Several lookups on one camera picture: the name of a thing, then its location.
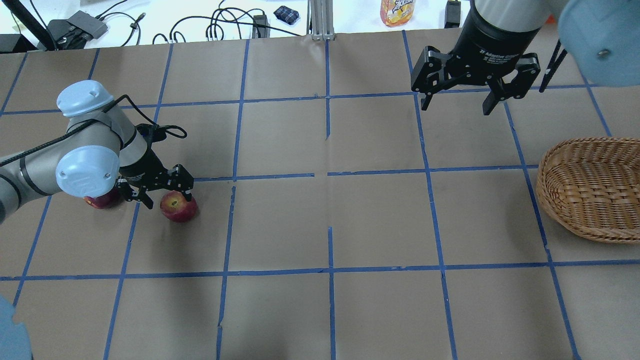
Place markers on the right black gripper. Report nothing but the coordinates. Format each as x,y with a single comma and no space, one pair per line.
492,40

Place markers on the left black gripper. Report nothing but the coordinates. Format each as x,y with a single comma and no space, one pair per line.
141,166

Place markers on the red yellow apple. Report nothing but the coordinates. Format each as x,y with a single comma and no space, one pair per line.
175,207

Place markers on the dark red apple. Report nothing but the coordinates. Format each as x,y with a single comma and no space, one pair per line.
105,201

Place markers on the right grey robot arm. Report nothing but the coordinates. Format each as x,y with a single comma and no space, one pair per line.
602,36

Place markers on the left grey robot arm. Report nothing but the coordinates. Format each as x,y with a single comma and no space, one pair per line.
101,150

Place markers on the woven wicker basket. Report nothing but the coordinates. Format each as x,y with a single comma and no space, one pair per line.
591,187

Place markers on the orange juice bottle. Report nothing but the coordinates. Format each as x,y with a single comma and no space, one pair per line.
395,13

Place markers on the grey box device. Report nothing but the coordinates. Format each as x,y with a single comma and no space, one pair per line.
89,24

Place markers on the black power adapter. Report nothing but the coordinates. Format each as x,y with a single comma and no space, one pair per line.
260,29

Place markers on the dark blue checkered pouch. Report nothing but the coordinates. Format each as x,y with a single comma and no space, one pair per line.
287,15

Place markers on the aluminium frame post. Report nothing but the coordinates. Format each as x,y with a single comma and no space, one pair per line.
321,20

